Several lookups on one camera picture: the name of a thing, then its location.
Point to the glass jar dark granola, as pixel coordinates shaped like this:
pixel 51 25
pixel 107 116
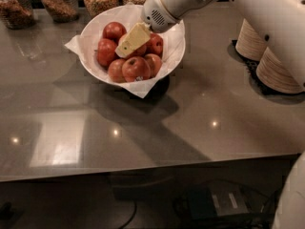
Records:
pixel 16 14

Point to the black rubber mat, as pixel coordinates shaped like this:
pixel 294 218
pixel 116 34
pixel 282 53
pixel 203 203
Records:
pixel 251 66

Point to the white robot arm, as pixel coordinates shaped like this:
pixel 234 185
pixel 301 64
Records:
pixel 279 23

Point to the white bowl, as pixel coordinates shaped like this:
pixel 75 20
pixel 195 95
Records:
pixel 95 26

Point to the glass jar brown granola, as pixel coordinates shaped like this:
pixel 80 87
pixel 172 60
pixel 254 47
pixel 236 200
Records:
pixel 61 11

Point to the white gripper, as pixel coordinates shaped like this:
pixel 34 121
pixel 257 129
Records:
pixel 154 13

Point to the back stack paper bowls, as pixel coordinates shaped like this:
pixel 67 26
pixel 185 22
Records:
pixel 249 44

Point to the front stack paper bowls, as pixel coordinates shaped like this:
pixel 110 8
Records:
pixel 272 73

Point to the white paper liner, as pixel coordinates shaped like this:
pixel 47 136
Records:
pixel 127 15

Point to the black power adapter box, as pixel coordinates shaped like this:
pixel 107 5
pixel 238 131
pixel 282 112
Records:
pixel 213 201

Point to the stack paper bowls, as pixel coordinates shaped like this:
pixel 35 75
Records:
pixel 249 44
pixel 272 73

